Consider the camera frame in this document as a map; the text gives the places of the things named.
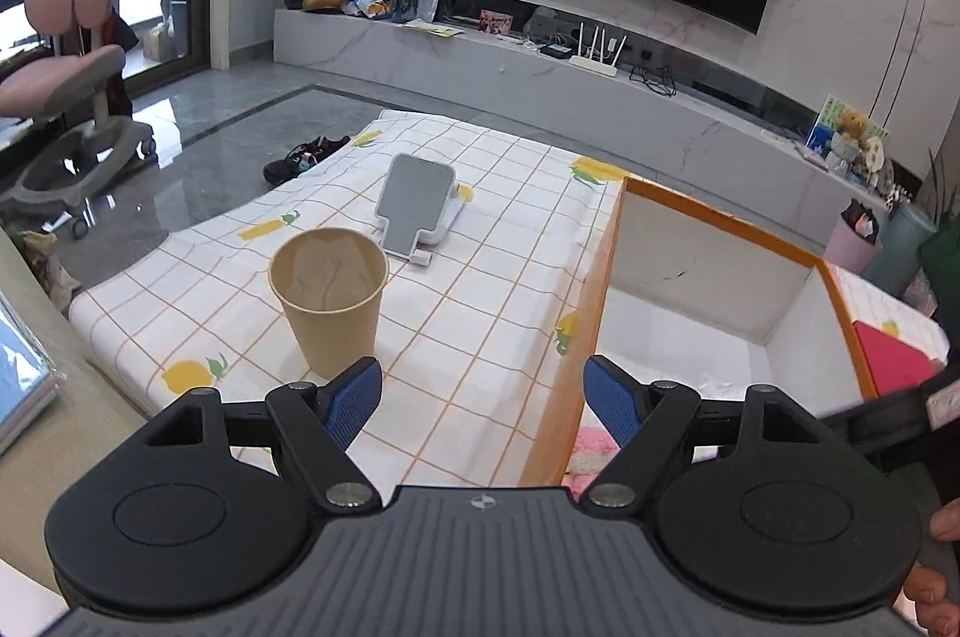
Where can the white bag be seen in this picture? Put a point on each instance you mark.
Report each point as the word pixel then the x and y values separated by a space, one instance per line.
pixel 166 42

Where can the brown paper cup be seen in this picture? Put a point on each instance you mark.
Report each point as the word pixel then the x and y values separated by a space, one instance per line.
pixel 330 322

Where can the colourful picture card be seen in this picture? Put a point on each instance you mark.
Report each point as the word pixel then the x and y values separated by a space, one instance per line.
pixel 825 115

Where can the lemon print checkered tablecloth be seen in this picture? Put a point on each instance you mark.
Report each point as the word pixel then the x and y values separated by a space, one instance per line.
pixel 487 322

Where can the pink trash bin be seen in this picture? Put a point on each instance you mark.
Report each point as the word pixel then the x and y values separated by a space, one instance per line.
pixel 847 247

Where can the pink picture card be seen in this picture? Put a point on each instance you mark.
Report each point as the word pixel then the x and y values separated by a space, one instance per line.
pixel 495 21

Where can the white router with antennas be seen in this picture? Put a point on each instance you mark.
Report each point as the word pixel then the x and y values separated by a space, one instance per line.
pixel 592 65

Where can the yellow paper sheets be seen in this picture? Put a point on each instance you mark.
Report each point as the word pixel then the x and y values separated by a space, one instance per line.
pixel 433 29

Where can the pink grey swivel chair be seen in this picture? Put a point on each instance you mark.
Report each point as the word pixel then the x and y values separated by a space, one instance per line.
pixel 67 74

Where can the yellow teddy bear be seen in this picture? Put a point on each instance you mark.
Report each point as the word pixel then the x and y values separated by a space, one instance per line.
pixel 849 130

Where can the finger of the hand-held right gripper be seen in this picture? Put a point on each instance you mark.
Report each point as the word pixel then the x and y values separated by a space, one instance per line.
pixel 877 416

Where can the white grey phone stand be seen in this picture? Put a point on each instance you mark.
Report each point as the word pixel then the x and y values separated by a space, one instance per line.
pixel 412 194

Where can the red box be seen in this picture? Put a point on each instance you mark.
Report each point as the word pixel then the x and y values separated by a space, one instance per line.
pixel 892 355

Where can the marble television console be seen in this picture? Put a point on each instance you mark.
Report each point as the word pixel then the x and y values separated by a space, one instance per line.
pixel 450 74

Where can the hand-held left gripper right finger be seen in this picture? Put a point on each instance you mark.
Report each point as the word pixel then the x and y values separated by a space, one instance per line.
pixel 611 397

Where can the blue book in plastic sleeve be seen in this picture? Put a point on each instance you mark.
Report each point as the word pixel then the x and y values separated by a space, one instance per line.
pixel 19 374

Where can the black shoe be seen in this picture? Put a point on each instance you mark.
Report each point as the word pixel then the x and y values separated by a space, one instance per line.
pixel 330 145
pixel 289 168

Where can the person's right hand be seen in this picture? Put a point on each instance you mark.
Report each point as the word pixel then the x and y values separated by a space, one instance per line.
pixel 934 596

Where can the pink fluffy towel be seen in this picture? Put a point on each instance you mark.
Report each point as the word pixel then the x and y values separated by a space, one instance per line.
pixel 589 453

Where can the small black box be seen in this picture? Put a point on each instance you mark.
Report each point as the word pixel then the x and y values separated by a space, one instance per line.
pixel 555 51

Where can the grey round bin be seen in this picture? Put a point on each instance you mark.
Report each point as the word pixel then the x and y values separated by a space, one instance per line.
pixel 900 254

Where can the orange storage box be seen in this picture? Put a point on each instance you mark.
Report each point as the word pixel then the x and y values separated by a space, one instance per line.
pixel 675 247

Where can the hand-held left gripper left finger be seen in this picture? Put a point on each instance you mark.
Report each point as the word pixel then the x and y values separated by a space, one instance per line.
pixel 356 397

